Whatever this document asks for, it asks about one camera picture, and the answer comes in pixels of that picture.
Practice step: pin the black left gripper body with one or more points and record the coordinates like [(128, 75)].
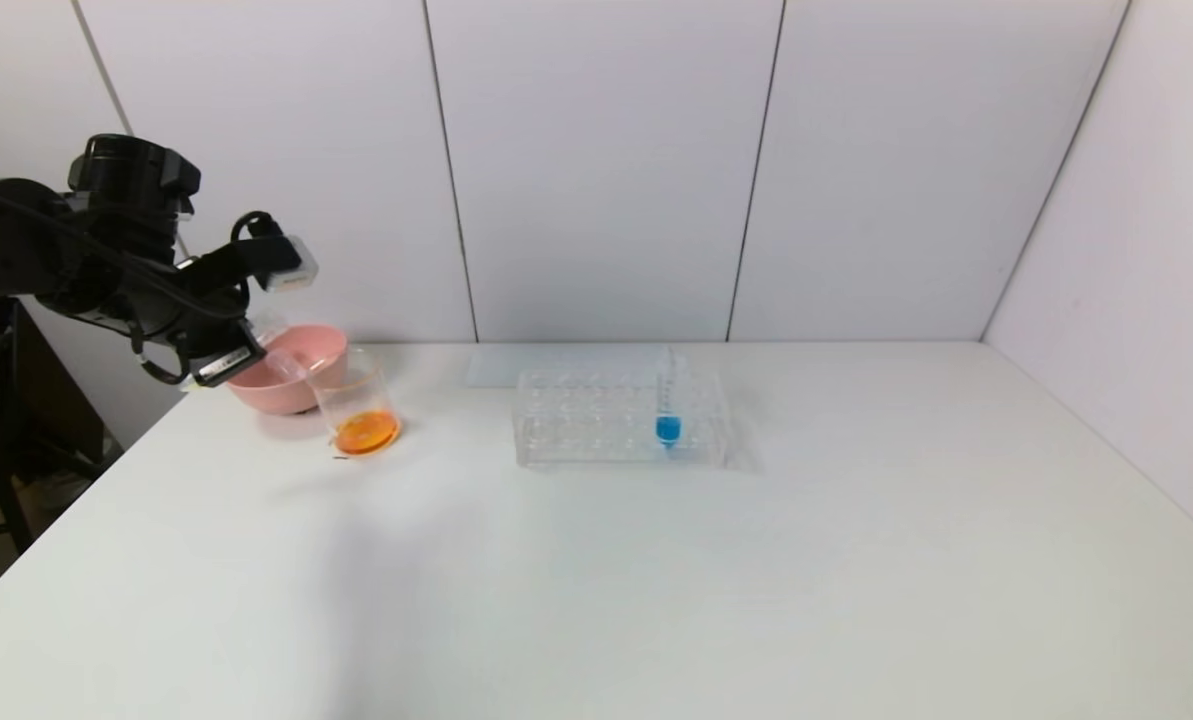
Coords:
[(228, 366)]

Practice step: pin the pink bowl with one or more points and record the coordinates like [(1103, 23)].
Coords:
[(301, 385)]

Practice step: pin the clear glass beaker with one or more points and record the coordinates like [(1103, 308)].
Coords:
[(366, 432)]

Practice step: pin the dark chair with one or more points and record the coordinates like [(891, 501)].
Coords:
[(6, 440)]

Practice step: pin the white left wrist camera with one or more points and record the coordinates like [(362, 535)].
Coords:
[(291, 268)]

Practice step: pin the test tube with red pigment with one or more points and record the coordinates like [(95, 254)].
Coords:
[(291, 368)]

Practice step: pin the clear acrylic test tube rack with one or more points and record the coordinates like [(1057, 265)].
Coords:
[(596, 430)]

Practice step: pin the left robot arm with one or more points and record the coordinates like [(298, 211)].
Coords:
[(66, 250)]

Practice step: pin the test tube with blue pigment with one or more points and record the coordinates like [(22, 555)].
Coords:
[(667, 429)]

